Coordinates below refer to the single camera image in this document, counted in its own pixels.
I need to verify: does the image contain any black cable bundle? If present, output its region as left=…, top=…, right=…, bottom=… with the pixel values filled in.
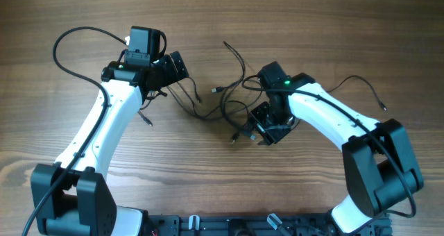
left=137, top=40, right=264, bottom=145

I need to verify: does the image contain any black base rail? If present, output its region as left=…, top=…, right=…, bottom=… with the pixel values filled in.
left=145, top=213, right=393, bottom=236

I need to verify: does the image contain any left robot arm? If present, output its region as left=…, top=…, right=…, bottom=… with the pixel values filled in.
left=22, top=26, right=189, bottom=236

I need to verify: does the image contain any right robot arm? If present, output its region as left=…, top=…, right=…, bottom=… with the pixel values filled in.
left=245, top=62, right=424, bottom=235

